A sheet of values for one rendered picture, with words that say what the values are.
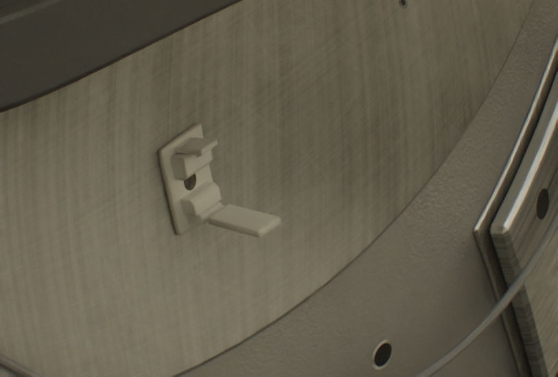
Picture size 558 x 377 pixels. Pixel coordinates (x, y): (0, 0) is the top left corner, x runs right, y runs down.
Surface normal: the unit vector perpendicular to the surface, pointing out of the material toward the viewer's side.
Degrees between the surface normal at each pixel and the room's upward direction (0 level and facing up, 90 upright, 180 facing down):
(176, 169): 107
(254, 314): 90
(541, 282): 90
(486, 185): 90
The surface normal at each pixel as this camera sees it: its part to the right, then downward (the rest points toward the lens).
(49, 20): 0.78, 0.08
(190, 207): -0.60, 0.41
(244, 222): -0.10, -0.89
